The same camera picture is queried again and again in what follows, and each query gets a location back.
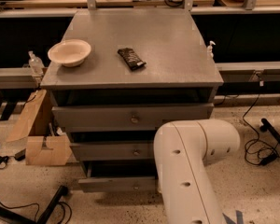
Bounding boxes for black power adapter left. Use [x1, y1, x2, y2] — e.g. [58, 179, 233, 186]
[14, 149, 26, 161]

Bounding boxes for white pump bottle right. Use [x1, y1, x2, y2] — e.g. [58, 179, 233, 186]
[207, 40, 216, 58]

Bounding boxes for black cable on floor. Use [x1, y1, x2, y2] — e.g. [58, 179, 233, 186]
[0, 189, 73, 224]
[242, 93, 280, 167]

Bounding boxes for grey middle drawer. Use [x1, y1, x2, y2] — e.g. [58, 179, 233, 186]
[70, 141, 153, 161]

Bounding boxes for clear sanitizer bottle left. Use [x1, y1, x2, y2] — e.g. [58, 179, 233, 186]
[28, 51, 45, 76]

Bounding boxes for brown cardboard box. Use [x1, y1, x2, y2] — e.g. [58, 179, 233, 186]
[7, 90, 72, 166]

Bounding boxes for grey drawer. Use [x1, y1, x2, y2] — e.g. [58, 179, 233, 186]
[78, 160, 158, 192]
[70, 141, 153, 161]
[52, 104, 214, 133]

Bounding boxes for black cable on floor right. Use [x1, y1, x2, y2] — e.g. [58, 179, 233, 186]
[242, 93, 280, 167]

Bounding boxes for white bowl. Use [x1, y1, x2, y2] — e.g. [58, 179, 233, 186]
[48, 39, 91, 67]

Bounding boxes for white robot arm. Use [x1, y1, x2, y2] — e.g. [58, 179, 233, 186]
[153, 119, 240, 224]

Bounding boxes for black stand leg right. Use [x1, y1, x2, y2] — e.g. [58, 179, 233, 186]
[260, 119, 280, 144]

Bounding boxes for grey bottom drawer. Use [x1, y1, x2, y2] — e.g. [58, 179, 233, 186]
[78, 160, 158, 192]

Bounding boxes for grey drawer cabinet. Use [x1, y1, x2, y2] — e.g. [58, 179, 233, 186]
[40, 8, 224, 176]

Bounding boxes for black cable on floor left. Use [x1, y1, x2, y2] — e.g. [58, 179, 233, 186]
[0, 189, 73, 224]

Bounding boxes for grey top drawer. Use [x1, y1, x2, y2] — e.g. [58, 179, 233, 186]
[52, 104, 214, 133]

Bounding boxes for black snack bar wrapper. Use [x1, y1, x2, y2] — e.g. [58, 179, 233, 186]
[118, 48, 147, 71]

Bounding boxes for black stand leg left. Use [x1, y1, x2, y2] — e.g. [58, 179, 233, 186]
[0, 185, 69, 224]

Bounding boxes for black stand leg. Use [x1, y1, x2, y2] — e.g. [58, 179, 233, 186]
[260, 119, 280, 144]
[0, 185, 69, 224]

